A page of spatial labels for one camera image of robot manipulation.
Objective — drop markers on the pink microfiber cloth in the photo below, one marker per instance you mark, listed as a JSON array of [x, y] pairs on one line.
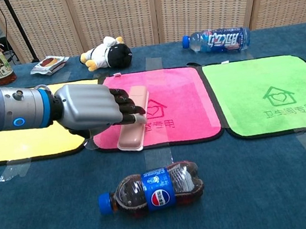
[[184, 94]]

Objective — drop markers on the long pink plastic box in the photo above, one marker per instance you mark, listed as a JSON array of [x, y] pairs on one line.
[[133, 135]]

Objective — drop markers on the black white plush toy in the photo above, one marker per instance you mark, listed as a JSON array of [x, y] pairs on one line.
[[112, 55]]

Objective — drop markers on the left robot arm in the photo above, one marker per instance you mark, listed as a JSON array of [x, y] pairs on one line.
[[7, 107]]

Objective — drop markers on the woven folding screen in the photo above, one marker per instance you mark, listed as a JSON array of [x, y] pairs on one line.
[[115, 13]]

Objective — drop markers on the yellow microfiber cloth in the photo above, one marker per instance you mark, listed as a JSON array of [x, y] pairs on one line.
[[20, 144]]

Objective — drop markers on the black tripod stand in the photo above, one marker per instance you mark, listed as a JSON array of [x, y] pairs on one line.
[[19, 24]]

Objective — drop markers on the blue sports drink bottle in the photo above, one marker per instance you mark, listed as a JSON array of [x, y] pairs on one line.
[[219, 40]]

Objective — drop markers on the blue felt table cover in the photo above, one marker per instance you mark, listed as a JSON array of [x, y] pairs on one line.
[[42, 217]]

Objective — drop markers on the green microfiber cloth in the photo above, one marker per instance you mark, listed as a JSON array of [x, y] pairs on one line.
[[239, 87]]

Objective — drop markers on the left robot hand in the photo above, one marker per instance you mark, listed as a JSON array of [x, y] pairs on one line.
[[90, 105]]

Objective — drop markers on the white snack cake packet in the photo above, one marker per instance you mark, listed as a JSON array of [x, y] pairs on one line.
[[49, 64]]

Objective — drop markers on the Pepsi cola bottle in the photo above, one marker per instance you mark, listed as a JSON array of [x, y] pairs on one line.
[[158, 189]]

